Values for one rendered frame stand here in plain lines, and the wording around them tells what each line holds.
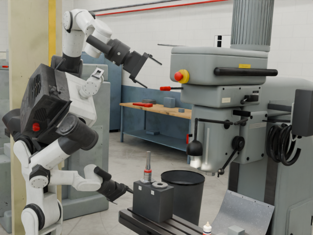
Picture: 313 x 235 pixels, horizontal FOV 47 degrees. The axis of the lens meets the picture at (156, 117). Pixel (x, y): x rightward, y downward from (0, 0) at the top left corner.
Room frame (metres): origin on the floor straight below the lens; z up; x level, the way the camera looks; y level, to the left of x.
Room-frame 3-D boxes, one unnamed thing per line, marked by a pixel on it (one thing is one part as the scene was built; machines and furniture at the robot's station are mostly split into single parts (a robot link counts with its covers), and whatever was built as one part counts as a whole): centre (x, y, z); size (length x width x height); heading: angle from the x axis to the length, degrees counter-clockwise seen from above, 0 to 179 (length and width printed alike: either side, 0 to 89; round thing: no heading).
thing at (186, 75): (1.56, -0.11, 1.76); 0.06 x 0.02 x 0.06; 42
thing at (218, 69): (1.63, -0.40, 1.79); 0.45 x 0.04 x 0.04; 132
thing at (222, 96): (1.75, -0.31, 1.68); 0.34 x 0.24 x 0.10; 132
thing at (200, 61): (1.73, -0.29, 1.81); 0.47 x 0.26 x 0.16; 132
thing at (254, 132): (1.85, -0.42, 1.47); 0.24 x 0.19 x 0.26; 42
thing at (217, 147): (1.72, -0.28, 1.47); 0.21 x 0.19 x 0.32; 42
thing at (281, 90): (2.05, -0.65, 1.66); 0.80 x 0.23 x 0.20; 132
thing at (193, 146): (1.54, -0.17, 1.46); 0.07 x 0.07 x 0.06
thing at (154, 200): (2.04, 0.00, 1.02); 0.22 x 0.12 x 0.20; 48
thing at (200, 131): (1.64, -0.19, 1.45); 0.04 x 0.04 x 0.21; 42
